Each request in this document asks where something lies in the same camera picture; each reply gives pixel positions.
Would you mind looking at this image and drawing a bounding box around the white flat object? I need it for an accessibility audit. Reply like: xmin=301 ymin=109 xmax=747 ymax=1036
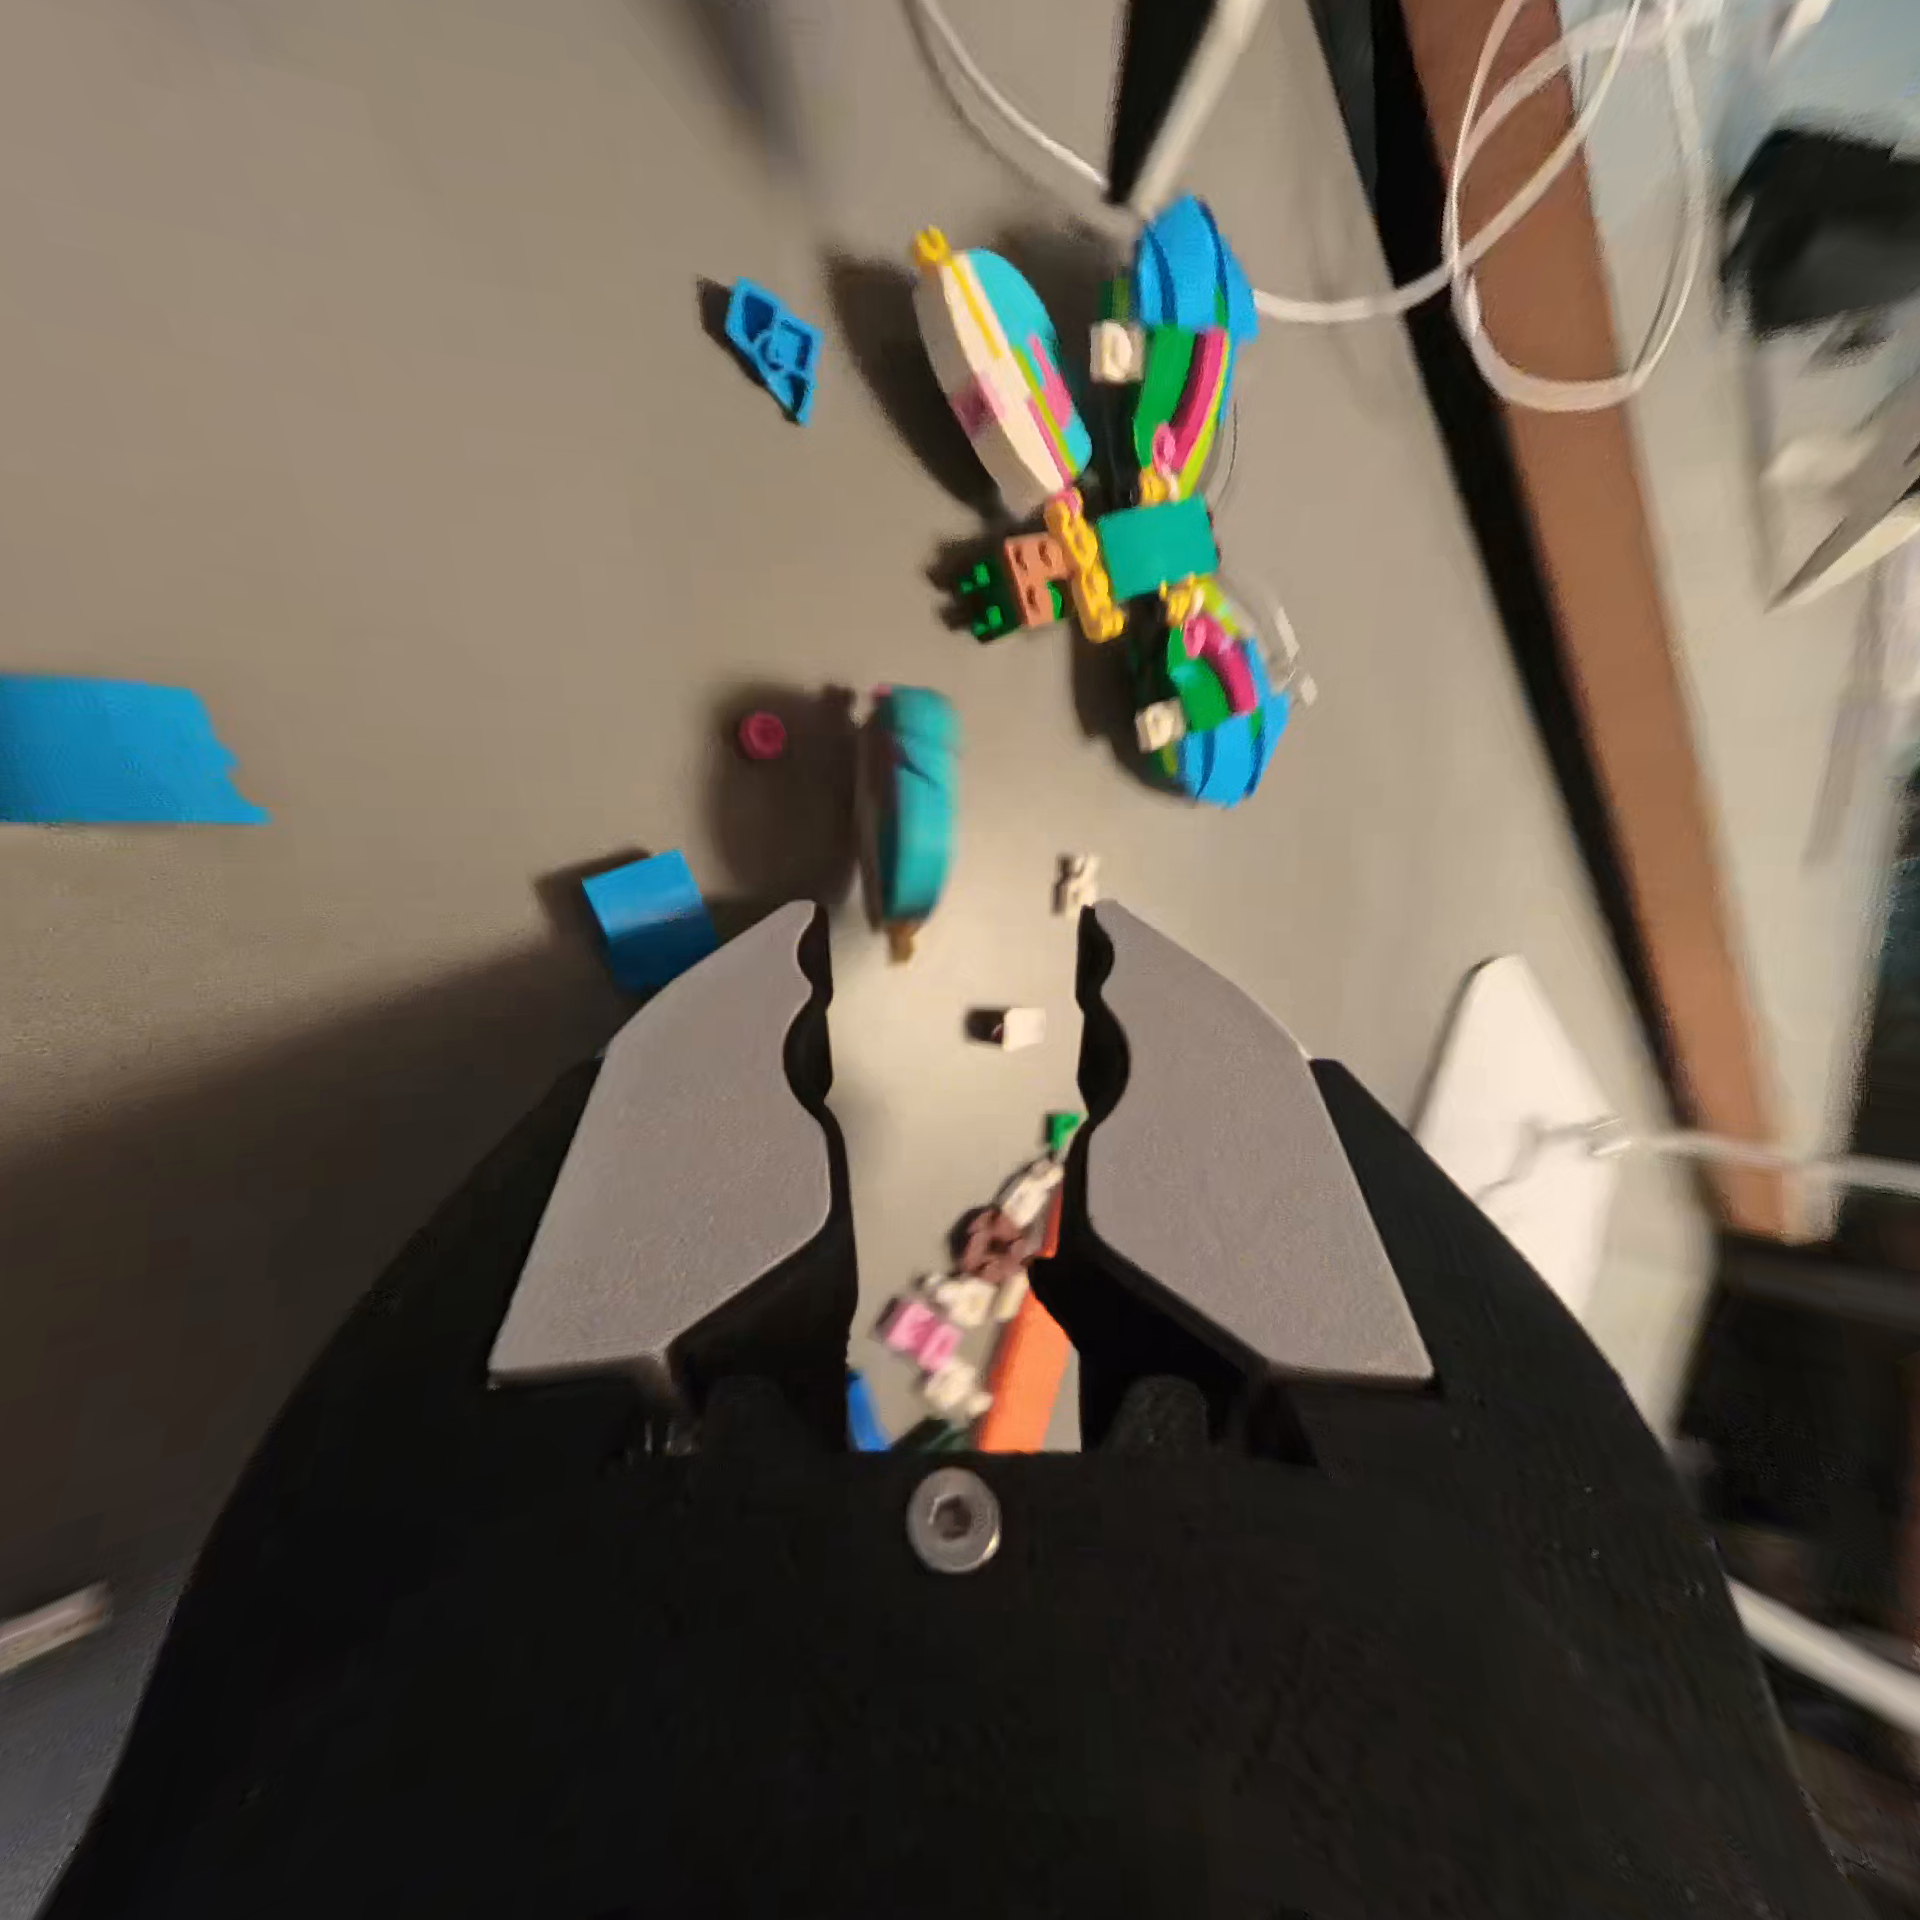
xmin=1409 ymin=954 xmax=1631 ymax=1325

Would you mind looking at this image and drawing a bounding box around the teal lego wing piece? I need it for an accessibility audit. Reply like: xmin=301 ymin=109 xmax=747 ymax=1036
xmin=853 ymin=684 xmax=965 ymax=963

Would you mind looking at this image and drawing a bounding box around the black object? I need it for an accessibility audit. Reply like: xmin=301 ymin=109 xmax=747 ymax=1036
xmin=1714 ymin=127 xmax=1920 ymax=340

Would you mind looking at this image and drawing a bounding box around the looped white cable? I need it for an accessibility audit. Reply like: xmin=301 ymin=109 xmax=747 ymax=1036
xmin=1437 ymin=0 xmax=1836 ymax=421

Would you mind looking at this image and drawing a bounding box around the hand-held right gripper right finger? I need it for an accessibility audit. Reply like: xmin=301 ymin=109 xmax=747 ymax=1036
xmin=1035 ymin=896 xmax=1437 ymax=1388

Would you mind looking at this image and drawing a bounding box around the blue lego slope brick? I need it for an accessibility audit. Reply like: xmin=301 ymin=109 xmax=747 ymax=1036
xmin=582 ymin=848 xmax=721 ymax=997

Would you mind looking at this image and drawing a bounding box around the white cable with plug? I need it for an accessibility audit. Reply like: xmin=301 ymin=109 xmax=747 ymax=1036
xmin=1475 ymin=1114 xmax=1920 ymax=1202

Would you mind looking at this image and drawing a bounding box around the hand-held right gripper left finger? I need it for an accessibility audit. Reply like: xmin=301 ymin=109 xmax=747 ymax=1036
xmin=486 ymin=896 xmax=856 ymax=1388

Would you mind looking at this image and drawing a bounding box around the pile of small lego pieces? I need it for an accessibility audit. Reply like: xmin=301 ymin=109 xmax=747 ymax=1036
xmin=872 ymin=1148 xmax=1077 ymax=1428

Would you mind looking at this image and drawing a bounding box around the thick white cable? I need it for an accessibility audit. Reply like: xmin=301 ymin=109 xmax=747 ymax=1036
xmin=1720 ymin=1578 xmax=1920 ymax=1730

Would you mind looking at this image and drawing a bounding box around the orange lego brick separator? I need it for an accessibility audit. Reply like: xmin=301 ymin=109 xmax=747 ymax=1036
xmin=968 ymin=1287 xmax=1077 ymax=1458

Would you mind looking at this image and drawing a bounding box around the blue lego wedge plate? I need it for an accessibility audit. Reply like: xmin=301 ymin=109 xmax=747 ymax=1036
xmin=728 ymin=278 xmax=823 ymax=424

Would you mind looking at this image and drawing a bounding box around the thin white cable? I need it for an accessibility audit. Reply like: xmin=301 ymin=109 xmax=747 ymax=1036
xmin=907 ymin=0 xmax=1468 ymax=328

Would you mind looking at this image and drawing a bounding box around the brown wooden rail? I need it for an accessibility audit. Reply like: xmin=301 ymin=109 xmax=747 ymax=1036
xmin=1398 ymin=0 xmax=1802 ymax=1238

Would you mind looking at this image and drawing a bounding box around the colourful lego butterfly model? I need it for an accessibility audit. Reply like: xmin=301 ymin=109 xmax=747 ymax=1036
xmin=907 ymin=191 xmax=1309 ymax=809

